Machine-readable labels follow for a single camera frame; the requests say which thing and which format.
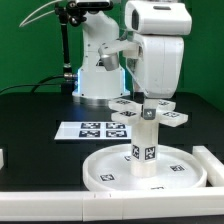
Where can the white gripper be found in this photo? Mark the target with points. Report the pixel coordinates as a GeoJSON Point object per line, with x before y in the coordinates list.
{"type": "Point", "coordinates": [154, 63]}

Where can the white cross-shaped table base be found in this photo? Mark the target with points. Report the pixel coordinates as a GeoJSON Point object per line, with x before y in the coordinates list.
{"type": "Point", "coordinates": [162, 111]}

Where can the white round table top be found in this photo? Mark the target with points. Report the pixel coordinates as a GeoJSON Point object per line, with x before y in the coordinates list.
{"type": "Point", "coordinates": [117, 168]}

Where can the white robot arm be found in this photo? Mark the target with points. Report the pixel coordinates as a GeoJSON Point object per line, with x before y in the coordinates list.
{"type": "Point", "coordinates": [154, 51]}

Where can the white marker sheet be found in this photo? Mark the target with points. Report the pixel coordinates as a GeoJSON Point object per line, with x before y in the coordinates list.
{"type": "Point", "coordinates": [92, 130]}

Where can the white left fence block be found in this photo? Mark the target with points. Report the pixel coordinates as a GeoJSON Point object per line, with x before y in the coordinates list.
{"type": "Point", "coordinates": [1, 159]}

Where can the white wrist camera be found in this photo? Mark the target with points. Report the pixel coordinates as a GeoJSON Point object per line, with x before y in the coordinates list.
{"type": "Point", "coordinates": [162, 18]}

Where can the white right fence rail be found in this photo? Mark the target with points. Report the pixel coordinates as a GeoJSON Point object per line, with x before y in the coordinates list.
{"type": "Point", "coordinates": [214, 168]}

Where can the white fence rail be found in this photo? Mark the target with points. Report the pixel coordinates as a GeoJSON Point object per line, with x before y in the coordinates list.
{"type": "Point", "coordinates": [214, 168]}
{"type": "Point", "coordinates": [115, 205]}

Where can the white front fence rail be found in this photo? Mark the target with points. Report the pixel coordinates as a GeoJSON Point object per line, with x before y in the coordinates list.
{"type": "Point", "coordinates": [115, 205]}

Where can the black camera stand pole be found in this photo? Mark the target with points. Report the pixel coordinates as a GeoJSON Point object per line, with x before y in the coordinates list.
{"type": "Point", "coordinates": [68, 86]}

